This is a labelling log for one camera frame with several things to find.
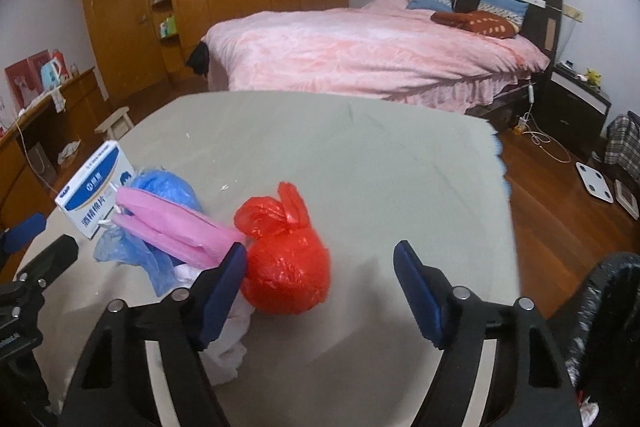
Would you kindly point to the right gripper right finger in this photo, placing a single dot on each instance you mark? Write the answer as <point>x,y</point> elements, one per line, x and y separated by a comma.
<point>529,383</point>

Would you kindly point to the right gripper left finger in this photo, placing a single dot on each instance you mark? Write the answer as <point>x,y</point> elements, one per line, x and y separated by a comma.
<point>112,386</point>

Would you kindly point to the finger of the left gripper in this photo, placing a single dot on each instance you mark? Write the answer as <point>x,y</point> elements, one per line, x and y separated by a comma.
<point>16,238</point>
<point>47,266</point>

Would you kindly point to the white blue box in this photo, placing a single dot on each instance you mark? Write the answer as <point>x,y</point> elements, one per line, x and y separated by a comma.
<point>89,196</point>

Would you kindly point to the white plastic bag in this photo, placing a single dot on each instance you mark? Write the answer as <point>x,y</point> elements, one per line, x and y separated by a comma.
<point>224,356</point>

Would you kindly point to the blue plastic bag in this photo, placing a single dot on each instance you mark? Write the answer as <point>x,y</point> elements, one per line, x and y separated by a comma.
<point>123,246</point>

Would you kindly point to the pink foam net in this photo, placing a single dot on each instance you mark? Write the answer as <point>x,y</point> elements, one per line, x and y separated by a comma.
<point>189,235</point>

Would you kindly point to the red plastic bag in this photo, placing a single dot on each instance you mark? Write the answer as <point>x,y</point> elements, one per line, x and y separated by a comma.
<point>288,267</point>

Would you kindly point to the black trash bin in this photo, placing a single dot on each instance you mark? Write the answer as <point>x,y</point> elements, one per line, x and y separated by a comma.
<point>597,331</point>

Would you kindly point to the wooden side desk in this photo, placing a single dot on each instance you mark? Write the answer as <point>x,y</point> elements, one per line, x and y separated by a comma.
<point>42,151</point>

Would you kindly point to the white wooden stool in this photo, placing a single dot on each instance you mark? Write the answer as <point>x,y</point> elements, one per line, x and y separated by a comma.
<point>115,126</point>

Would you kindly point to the red picture box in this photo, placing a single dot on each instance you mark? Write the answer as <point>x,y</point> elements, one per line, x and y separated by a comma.
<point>24,78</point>

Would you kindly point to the light blue kettle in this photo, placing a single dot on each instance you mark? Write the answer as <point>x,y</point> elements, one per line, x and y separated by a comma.
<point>52,74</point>

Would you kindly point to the white bathroom scale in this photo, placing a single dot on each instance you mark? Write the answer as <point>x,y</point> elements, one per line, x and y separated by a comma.
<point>594,182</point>

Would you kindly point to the black garment on bed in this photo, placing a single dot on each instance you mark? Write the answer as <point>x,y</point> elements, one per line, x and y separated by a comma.
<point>198,59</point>

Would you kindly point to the plaid bag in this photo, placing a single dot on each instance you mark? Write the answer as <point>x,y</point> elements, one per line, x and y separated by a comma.
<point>623,147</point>

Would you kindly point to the dark nightstand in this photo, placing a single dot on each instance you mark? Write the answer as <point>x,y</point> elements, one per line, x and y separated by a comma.
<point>572,112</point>

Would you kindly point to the yellow toy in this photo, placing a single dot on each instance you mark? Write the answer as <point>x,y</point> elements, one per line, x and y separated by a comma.
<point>593,78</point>

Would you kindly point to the brown dotted pillow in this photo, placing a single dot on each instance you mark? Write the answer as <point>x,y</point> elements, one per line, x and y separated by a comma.
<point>478,22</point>

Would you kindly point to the pink bed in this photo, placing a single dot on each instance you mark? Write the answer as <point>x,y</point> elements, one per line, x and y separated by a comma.
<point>384,50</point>

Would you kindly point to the blue pillow right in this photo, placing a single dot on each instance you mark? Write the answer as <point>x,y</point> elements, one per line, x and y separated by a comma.
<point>512,10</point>

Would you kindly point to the blue pillow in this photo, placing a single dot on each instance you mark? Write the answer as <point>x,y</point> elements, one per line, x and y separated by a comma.
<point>432,5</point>
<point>512,10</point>

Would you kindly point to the blue pillow left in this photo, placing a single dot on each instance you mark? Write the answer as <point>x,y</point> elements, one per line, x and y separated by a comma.
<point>432,5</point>

